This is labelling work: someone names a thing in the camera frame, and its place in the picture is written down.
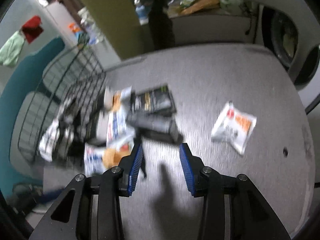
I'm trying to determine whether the red cloth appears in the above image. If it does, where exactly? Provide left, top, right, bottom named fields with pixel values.
left=21, top=16, right=44, bottom=44

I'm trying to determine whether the biscuit picture snack packet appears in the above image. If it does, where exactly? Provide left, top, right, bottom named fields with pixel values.
left=84, top=135, right=135, bottom=175

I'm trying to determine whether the white refrigerator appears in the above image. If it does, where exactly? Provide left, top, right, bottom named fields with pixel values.
left=46, top=1, right=75, bottom=48

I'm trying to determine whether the orange bottle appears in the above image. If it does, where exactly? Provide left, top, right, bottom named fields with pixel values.
left=69, top=22, right=82, bottom=34

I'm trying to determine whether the heap of plastic bags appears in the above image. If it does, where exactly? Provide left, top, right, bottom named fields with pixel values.
left=167, top=0, right=244, bottom=15

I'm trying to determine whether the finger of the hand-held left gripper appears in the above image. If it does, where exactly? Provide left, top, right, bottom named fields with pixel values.
left=35, top=186, right=67, bottom=204

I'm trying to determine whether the black wire basket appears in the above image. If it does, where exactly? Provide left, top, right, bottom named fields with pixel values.
left=17, top=44, right=108, bottom=165

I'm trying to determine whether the dark tall object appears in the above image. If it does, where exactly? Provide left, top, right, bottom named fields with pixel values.
left=149, top=0, right=175, bottom=50

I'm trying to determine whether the green cloth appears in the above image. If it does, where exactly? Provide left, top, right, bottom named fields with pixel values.
left=0, top=31, right=25, bottom=67

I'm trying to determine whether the white orange snack packet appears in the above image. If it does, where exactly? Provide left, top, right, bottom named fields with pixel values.
left=211, top=101, right=257, bottom=155

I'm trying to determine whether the white sachet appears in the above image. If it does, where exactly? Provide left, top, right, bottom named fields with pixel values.
left=39, top=120, right=60, bottom=162

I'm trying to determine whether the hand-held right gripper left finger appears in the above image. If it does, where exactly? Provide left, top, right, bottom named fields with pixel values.
left=30, top=144, right=144, bottom=240

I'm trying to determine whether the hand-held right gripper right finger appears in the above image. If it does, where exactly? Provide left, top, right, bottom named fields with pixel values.
left=179, top=142, right=292, bottom=240

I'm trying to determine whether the teal chair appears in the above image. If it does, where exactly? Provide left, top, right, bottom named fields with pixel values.
left=0, top=37, right=65, bottom=188

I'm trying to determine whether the clear plastic bag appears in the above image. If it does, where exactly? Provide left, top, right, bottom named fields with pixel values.
left=77, top=6, right=103, bottom=45

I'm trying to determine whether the blue bottle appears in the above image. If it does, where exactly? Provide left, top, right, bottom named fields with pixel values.
left=135, top=0, right=149, bottom=25

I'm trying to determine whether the pile of black tissue packets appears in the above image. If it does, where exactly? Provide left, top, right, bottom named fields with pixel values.
left=57, top=84, right=184, bottom=160

